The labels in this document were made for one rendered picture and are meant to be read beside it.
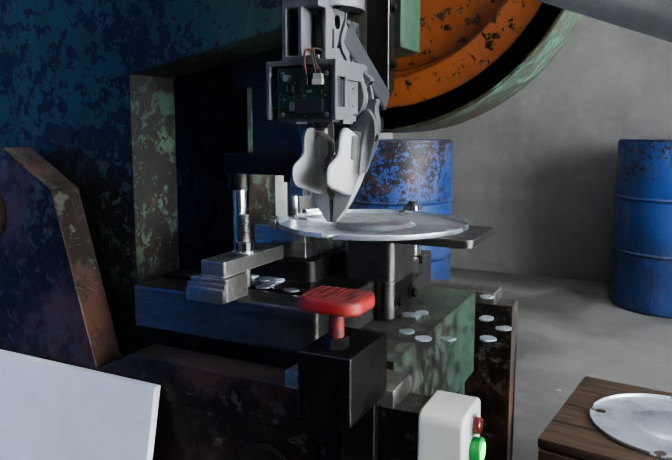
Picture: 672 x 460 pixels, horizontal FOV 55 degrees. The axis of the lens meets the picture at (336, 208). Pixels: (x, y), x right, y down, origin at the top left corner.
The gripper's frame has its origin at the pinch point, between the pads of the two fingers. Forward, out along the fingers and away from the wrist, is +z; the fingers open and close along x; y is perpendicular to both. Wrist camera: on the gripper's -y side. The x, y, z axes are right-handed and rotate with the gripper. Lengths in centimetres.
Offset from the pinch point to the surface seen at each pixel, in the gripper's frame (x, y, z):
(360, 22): -14.6, -37.3, -24.6
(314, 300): -0.9, 2.7, 8.9
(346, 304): 2.5, 2.6, 8.9
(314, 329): -8.3, -10.7, 16.7
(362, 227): -9.3, -27.0, 6.2
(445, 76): -9, -66, -18
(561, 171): -26, -363, 16
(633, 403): 27, -88, 49
